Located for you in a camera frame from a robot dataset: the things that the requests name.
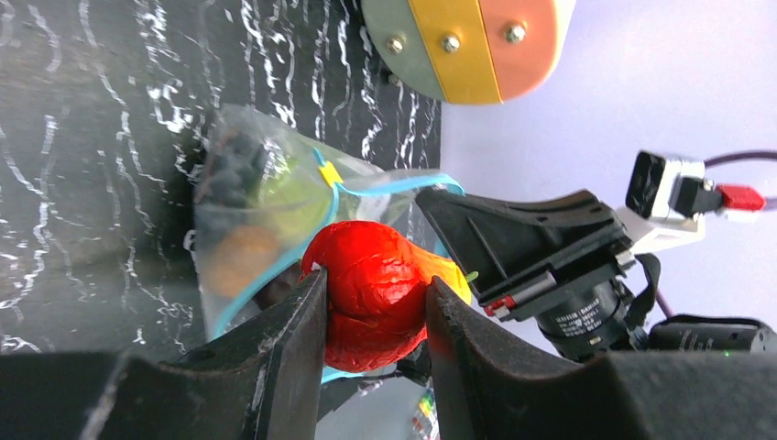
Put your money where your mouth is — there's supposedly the green cabbage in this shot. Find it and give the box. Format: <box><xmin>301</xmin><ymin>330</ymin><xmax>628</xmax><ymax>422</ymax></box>
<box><xmin>249</xmin><ymin>157</ymin><xmax>332</xmax><ymax>247</ymax></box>

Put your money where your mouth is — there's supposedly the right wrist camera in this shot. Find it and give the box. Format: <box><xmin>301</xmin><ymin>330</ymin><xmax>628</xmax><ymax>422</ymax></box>
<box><xmin>617</xmin><ymin>150</ymin><xmax>776</xmax><ymax>255</ymax></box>

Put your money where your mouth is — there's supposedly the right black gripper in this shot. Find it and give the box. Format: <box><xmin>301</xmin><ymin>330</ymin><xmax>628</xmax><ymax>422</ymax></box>
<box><xmin>415</xmin><ymin>189</ymin><xmax>776</xmax><ymax>362</ymax></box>

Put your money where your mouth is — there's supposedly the black grape bunch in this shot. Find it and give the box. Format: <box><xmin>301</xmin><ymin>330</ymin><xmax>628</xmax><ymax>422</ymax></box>
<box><xmin>193</xmin><ymin>131</ymin><xmax>268</xmax><ymax>209</ymax></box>

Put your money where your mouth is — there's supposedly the red strawberry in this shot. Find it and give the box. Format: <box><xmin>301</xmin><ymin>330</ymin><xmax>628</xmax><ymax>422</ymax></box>
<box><xmin>301</xmin><ymin>220</ymin><xmax>473</xmax><ymax>373</ymax></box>

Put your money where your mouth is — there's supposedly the orange fruit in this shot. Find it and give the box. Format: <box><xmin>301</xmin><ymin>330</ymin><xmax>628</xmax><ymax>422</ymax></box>
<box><xmin>201</xmin><ymin>225</ymin><xmax>281</xmax><ymax>299</ymax></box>

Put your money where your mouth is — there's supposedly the clear zip top bag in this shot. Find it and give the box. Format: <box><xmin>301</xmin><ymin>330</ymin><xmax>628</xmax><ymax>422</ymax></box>
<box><xmin>183</xmin><ymin>104</ymin><xmax>467</xmax><ymax>385</ymax></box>

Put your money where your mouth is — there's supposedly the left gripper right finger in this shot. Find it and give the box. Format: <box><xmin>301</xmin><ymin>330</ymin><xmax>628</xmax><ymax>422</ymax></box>
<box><xmin>426</xmin><ymin>280</ymin><xmax>776</xmax><ymax>439</ymax></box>

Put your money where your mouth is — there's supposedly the round drawer cabinet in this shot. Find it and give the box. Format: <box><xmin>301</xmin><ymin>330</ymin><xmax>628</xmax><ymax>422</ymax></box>
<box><xmin>360</xmin><ymin>0</ymin><xmax>576</xmax><ymax>105</ymax></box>

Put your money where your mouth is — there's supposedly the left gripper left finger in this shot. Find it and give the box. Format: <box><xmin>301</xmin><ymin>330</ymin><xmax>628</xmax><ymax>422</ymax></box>
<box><xmin>1</xmin><ymin>271</ymin><xmax>327</xmax><ymax>439</ymax></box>

